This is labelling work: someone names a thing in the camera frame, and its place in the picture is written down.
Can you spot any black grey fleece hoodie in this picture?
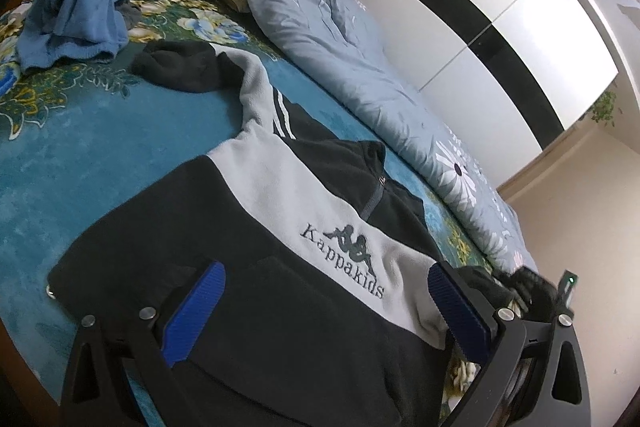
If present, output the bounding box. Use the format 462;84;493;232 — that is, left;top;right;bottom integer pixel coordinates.
45;39;507;427

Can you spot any green hanging plant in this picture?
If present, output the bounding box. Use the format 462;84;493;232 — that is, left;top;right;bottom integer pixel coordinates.
589;90;616;127

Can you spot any teal floral bed blanket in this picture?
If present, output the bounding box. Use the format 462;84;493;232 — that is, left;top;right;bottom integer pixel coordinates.
0;0;497;427

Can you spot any white black sliding wardrobe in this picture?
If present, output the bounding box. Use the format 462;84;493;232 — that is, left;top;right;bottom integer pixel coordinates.
361;0;618;185

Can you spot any blue crumpled garment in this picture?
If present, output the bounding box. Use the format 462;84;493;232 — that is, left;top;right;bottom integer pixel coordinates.
16;0;153;72

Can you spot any light blue floral quilt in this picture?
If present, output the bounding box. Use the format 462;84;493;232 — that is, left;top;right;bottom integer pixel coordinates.
246;0;536;273

